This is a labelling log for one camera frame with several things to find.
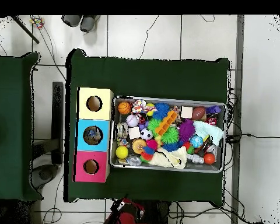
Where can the orange toy brick round studs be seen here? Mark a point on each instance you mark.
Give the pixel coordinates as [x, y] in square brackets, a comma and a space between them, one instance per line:
[166, 123]

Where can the crushed clear plastic bottle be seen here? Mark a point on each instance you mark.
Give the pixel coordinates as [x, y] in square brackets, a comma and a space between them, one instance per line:
[133, 161]

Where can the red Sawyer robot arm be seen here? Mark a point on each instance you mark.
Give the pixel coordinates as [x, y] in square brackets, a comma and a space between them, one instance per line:
[130, 214]

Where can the wooden box three holes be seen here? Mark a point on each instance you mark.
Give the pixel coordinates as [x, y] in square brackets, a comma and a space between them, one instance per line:
[105, 114]

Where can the clear shallow mesh bin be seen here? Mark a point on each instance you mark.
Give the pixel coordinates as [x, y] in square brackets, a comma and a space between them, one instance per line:
[168, 98]

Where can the small black white soccer ball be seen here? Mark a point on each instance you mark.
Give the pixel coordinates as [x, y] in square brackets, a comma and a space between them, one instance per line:
[146, 134]

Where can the small orange basketball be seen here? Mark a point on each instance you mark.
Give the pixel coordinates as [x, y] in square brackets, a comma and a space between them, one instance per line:
[124, 108]

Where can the blue spiky ball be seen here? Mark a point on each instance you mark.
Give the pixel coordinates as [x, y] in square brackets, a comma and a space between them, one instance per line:
[161, 110]

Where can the green spiky ball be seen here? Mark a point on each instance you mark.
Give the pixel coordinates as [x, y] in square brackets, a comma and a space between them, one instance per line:
[170, 135]

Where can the yellow green ball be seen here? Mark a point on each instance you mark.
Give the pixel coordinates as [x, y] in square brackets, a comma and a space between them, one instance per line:
[122, 152]

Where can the purple spiky ball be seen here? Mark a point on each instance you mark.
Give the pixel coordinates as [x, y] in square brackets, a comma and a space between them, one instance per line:
[186, 129]

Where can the cream knitted cloth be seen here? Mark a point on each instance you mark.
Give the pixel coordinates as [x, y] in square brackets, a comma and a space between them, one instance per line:
[172, 157]

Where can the brown toy football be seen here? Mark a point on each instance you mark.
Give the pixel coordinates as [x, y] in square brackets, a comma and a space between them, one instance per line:
[199, 113]

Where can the light blue cloth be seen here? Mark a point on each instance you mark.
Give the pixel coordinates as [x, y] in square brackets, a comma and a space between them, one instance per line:
[209, 132]

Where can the black upright bar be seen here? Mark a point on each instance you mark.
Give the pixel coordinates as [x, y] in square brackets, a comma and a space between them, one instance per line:
[58, 121]

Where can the grey round base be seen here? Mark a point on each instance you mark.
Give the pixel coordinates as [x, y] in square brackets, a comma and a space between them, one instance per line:
[45, 173]

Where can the dark green side table cloth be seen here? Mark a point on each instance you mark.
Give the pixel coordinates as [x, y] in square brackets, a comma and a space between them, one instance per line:
[11, 140]

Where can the small colourful item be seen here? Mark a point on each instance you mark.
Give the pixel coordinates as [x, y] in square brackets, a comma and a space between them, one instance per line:
[37, 21]

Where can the black stick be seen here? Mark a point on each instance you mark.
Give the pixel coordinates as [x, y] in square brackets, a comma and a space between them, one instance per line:
[23, 28]

